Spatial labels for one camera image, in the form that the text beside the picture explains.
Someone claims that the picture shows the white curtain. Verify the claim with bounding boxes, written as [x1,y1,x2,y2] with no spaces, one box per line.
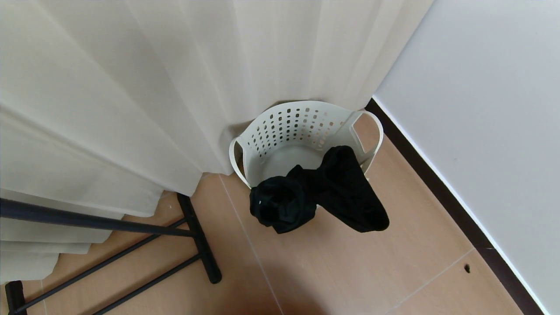
[0,0,434,219]
[0,217,109,285]

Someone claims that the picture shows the black garment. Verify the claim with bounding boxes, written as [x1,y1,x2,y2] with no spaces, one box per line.
[249,175,318,235]

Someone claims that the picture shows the black shorts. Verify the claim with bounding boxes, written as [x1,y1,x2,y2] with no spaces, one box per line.
[287,145,390,233]

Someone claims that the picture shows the black clothes rack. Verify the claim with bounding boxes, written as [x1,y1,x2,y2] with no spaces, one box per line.
[0,192,222,315]

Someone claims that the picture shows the white laundry basket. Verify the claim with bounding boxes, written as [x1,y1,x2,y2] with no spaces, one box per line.
[228,100,385,189]

